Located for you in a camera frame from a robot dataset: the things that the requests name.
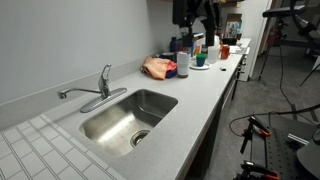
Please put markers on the blue bottle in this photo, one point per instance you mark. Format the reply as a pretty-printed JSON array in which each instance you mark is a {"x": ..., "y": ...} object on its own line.
[{"x": 173, "y": 44}]

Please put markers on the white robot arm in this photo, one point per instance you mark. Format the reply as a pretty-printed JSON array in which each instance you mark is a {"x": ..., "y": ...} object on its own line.
[{"x": 186, "y": 12}]

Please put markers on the chrome sink faucet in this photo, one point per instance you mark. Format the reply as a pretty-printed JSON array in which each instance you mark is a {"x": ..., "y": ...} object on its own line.
[{"x": 105, "y": 94}]

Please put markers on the black orange clamp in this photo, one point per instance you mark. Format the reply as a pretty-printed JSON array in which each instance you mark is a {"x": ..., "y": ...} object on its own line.
[
  {"x": 254, "y": 125},
  {"x": 254, "y": 171}
]

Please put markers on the black orange clamp upper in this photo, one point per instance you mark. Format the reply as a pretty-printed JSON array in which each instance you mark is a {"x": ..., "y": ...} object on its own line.
[{"x": 254, "y": 125}]

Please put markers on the stainless steel sink basin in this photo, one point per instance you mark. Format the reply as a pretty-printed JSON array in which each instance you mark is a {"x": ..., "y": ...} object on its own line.
[{"x": 122, "y": 126}]

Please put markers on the green cup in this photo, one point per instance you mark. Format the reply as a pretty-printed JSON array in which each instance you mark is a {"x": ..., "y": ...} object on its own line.
[{"x": 200, "y": 59}]

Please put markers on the white plastic jug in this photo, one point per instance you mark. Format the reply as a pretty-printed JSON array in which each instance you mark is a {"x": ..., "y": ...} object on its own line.
[{"x": 213, "y": 51}]

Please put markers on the black orange clamp lower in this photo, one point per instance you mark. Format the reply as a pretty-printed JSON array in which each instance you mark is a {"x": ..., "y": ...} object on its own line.
[{"x": 254, "y": 171}]

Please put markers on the white cylindrical container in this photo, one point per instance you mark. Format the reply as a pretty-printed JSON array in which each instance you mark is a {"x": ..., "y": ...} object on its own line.
[{"x": 183, "y": 64}]

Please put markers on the blue cloth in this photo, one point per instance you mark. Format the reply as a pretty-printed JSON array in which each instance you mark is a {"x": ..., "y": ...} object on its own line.
[{"x": 171, "y": 73}]

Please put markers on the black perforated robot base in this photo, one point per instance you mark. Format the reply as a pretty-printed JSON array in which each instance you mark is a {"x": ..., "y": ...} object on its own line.
[{"x": 292, "y": 149}]

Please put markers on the white plate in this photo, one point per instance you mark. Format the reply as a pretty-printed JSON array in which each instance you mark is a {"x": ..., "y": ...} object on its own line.
[{"x": 194, "y": 65}]

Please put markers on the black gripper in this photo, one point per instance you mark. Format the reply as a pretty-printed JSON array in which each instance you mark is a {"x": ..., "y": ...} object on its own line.
[{"x": 211, "y": 23}]

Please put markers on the orange can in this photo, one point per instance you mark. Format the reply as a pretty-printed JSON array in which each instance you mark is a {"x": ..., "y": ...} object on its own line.
[{"x": 225, "y": 52}]

